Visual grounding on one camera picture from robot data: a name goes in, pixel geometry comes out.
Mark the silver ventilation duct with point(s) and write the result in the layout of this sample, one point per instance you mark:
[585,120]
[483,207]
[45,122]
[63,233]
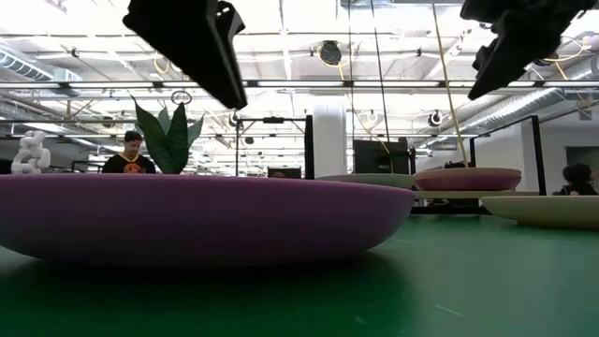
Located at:
[529,105]
[23,68]

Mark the black background rig frame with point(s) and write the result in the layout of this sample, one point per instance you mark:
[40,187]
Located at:
[273,120]

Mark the green snake plant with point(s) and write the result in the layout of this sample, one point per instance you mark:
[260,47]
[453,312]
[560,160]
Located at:
[170,145]

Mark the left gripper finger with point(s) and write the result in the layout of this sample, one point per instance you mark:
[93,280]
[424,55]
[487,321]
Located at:
[231,19]
[187,33]

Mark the white building column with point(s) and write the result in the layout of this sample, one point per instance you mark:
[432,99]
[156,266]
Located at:
[330,140]

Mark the purple plate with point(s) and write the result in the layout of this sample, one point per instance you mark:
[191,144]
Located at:
[187,215]
[468,184]

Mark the long ceiling light rail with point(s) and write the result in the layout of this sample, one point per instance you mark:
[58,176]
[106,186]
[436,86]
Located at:
[299,84]

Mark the black monitor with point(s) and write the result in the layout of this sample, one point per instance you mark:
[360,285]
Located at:
[379,156]

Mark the mint green plate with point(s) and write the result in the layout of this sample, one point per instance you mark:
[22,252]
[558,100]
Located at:
[369,181]

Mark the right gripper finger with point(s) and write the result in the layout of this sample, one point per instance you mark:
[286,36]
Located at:
[486,54]
[515,58]

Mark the black frame wooden shelf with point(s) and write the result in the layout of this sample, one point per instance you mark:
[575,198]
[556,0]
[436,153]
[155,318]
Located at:
[539,159]

